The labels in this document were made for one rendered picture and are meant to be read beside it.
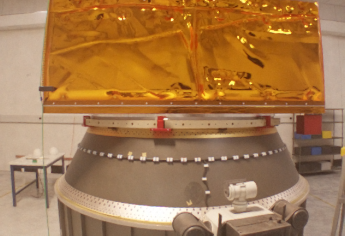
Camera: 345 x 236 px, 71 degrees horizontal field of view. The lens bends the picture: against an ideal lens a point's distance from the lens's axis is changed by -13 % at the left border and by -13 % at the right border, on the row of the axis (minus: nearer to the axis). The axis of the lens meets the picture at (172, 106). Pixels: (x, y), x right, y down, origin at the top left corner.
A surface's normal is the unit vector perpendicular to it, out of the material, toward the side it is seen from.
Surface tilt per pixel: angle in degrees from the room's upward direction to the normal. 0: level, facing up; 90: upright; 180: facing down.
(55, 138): 90
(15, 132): 90
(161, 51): 88
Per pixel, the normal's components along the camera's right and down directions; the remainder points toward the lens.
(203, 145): 0.10, -0.49
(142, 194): -0.22, -0.49
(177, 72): 0.18, -0.05
